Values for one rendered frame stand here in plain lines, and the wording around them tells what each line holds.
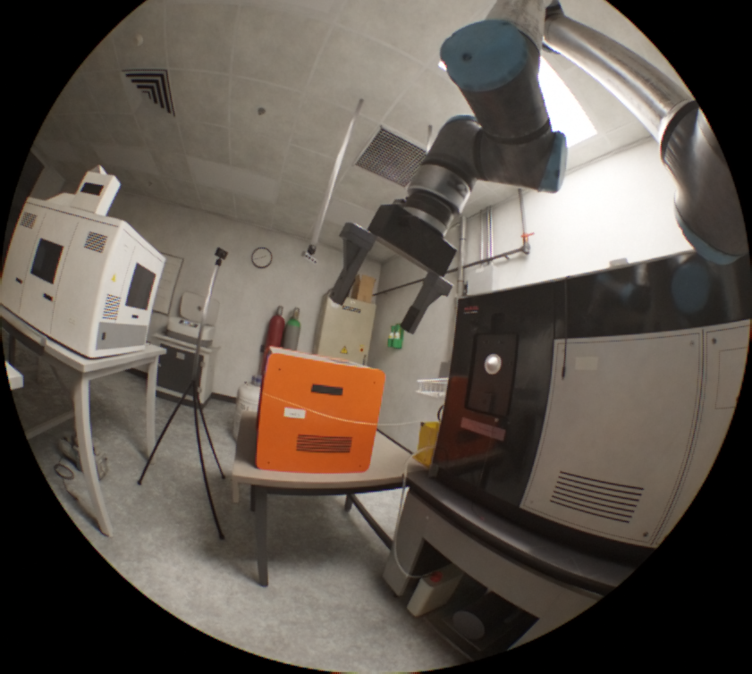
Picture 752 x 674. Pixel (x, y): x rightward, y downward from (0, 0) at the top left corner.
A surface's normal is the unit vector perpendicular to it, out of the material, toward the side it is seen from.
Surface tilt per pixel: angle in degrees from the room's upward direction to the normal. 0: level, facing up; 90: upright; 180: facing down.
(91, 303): 90
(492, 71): 178
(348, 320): 90
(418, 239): 114
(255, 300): 90
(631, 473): 90
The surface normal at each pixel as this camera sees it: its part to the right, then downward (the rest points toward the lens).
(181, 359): 0.44, -0.12
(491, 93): -0.32, 0.94
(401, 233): 0.42, 0.29
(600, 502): -0.88, -0.24
